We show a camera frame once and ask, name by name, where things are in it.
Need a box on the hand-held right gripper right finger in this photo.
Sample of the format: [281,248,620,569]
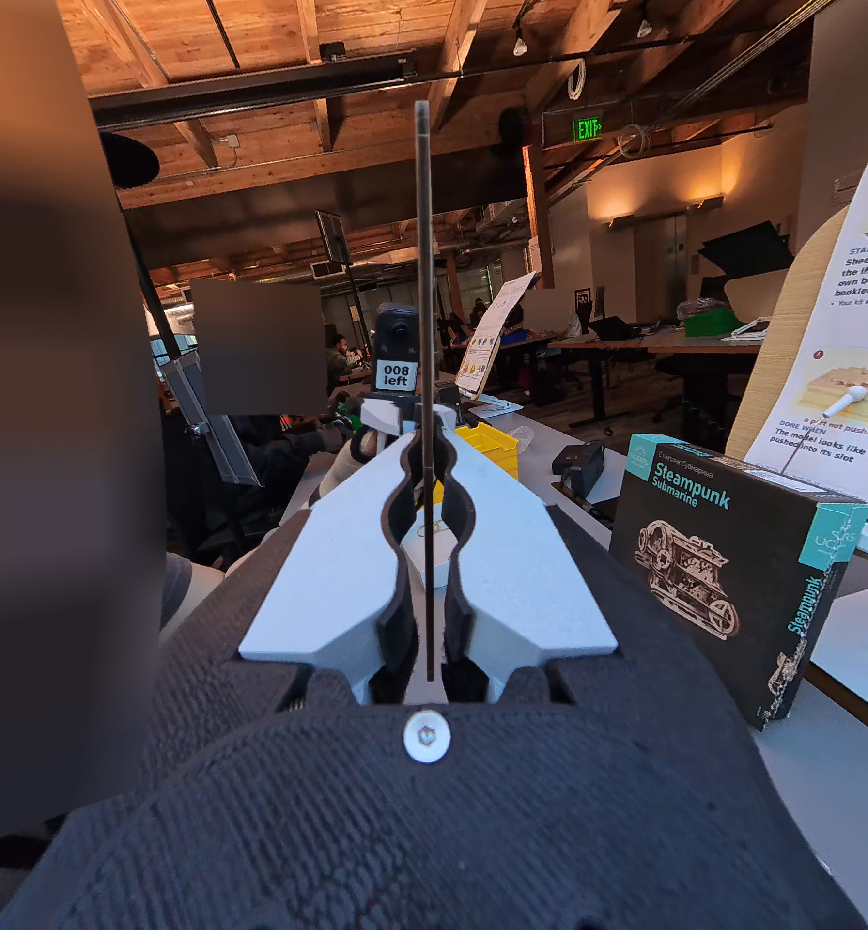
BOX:
[433,430,619,704]

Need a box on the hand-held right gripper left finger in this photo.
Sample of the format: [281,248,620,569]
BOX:
[238,430,429,704]

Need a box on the thin plywood sheet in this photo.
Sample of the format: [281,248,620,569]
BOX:
[414,100,436,682]

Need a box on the background wooden desk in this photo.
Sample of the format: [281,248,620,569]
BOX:
[550,327,765,430]

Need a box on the grey desk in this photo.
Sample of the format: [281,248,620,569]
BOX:
[470,414,868,930]

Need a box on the person's left hand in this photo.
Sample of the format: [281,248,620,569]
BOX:
[307,434,377,513]

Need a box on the yellow plastic bin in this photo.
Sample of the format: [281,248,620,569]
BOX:
[414,423,521,510]

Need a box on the background instruction poster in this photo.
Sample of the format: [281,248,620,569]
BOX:
[454,271,540,399]

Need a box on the monitor on pole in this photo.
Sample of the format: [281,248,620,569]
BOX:
[315,211,351,266]

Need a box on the small black case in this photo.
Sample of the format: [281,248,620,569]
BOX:
[552,441,607,495]

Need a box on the person's grey shirt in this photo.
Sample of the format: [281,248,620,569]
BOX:
[159,548,232,633]

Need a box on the grey metal stand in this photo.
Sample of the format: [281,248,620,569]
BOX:
[159,349,264,488]

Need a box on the black model kit box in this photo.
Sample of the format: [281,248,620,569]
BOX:
[610,434,868,731]

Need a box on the green plastic bin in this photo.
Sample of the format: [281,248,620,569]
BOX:
[683,309,744,339]

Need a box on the black round lamp shade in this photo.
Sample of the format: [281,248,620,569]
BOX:
[100,131,160,191]

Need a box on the plywood poster board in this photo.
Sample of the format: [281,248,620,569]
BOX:
[725,207,853,459]

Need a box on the white instruction poster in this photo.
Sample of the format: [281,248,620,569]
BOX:
[743,98,868,531]

